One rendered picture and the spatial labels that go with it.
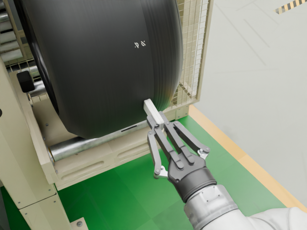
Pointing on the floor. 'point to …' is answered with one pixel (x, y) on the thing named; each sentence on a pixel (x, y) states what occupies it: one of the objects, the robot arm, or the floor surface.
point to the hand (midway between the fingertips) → (153, 114)
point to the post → (25, 165)
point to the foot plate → (79, 224)
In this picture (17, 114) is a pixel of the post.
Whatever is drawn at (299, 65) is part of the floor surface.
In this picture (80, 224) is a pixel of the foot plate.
